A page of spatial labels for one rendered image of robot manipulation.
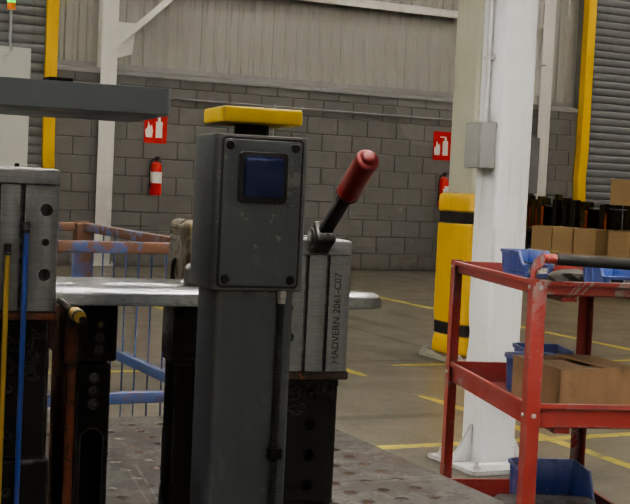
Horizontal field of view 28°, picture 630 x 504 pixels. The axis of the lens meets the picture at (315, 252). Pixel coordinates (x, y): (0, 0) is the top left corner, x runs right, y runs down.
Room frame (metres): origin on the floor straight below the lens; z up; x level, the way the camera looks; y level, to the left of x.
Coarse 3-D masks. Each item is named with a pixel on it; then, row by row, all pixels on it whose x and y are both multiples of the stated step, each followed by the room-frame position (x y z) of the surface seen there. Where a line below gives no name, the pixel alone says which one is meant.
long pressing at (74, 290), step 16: (64, 288) 1.13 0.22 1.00; (80, 288) 1.13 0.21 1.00; (96, 288) 1.14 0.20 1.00; (112, 288) 1.14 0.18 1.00; (128, 288) 1.15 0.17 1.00; (144, 288) 1.16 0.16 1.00; (160, 288) 1.17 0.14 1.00; (176, 288) 1.22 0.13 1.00; (192, 288) 1.22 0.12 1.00; (80, 304) 1.13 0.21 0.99; (96, 304) 1.13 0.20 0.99; (112, 304) 1.14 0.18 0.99; (128, 304) 1.14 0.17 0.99; (144, 304) 1.15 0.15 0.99; (160, 304) 1.15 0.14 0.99; (176, 304) 1.16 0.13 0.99; (192, 304) 1.16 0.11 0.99; (352, 304) 1.21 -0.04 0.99; (368, 304) 1.22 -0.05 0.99
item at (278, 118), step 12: (216, 108) 0.91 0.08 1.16; (228, 108) 0.89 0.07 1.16; (240, 108) 0.90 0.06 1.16; (252, 108) 0.90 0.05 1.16; (264, 108) 0.90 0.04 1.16; (204, 120) 0.94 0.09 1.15; (216, 120) 0.91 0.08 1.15; (228, 120) 0.89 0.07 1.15; (240, 120) 0.90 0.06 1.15; (252, 120) 0.90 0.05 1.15; (264, 120) 0.90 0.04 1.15; (276, 120) 0.90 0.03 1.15; (288, 120) 0.91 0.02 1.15; (300, 120) 0.91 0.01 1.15; (240, 132) 0.92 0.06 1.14; (252, 132) 0.92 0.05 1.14; (264, 132) 0.92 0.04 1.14
